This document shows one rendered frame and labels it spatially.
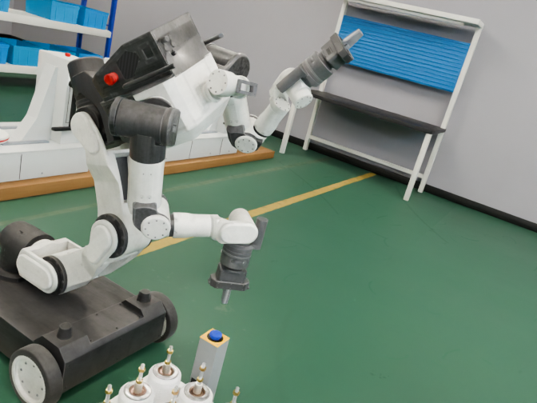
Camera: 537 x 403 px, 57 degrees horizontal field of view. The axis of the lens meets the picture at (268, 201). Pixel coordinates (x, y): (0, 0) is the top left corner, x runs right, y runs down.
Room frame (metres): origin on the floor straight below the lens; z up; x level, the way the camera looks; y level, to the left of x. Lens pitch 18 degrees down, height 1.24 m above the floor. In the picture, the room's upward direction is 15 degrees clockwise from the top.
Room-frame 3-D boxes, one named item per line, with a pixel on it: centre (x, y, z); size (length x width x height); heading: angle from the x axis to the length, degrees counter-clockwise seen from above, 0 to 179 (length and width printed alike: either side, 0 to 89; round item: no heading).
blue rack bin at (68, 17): (6.09, 3.06, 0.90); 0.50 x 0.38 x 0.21; 62
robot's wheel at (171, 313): (1.72, 0.32, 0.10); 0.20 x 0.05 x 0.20; 64
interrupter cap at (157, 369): (1.23, 0.17, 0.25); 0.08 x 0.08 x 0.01
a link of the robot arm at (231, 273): (1.37, 0.05, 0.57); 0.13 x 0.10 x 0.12; 108
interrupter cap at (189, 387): (1.18, 0.06, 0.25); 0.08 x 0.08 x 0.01
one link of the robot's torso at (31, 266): (1.60, 0.68, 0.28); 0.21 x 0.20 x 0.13; 64
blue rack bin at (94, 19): (6.46, 2.85, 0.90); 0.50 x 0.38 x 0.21; 65
